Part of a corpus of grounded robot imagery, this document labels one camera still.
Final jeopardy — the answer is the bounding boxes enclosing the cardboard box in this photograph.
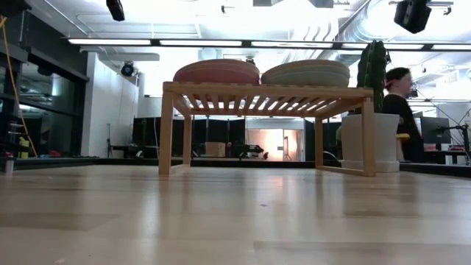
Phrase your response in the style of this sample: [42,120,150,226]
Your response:
[205,142,227,158]

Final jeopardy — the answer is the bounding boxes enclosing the black table frame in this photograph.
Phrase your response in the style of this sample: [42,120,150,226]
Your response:
[0,157,471,179]

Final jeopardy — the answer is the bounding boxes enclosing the wooden slatted shelf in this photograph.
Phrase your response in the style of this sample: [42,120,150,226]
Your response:
[158,81,377,178]

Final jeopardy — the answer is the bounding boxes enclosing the white plant pot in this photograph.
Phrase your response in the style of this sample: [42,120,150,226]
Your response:
[340,113,401,174]

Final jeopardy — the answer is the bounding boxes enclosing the yellow cable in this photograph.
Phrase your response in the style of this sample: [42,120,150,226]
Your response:
[0,15,38,158]

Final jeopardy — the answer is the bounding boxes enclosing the silver ventilation duct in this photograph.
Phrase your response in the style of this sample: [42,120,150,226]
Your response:
[325,0,409,67]

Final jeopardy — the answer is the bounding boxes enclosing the black room partition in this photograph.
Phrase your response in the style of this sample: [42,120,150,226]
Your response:
[132,116,247,158]

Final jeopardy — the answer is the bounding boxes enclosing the black computer monitor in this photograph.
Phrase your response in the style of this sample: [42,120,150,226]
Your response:
[420,116,452,145]

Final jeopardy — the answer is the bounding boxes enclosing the light grey plate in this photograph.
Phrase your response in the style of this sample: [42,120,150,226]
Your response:
[261,75,350,88]

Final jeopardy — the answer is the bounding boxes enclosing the tall green cactus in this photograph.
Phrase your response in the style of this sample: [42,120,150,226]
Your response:
[355,40,388,114]

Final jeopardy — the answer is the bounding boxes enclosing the long ceiling light track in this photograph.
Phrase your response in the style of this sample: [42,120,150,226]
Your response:
[68,38,471,52]

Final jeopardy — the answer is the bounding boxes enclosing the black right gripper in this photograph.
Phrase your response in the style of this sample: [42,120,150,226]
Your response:
[393,0,433,35]

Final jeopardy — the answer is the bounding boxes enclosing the yellow green bottle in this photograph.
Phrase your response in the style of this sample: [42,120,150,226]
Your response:
[18,135,30,159]

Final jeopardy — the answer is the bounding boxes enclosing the person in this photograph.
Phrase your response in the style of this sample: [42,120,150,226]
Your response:
[381,66,426,163]

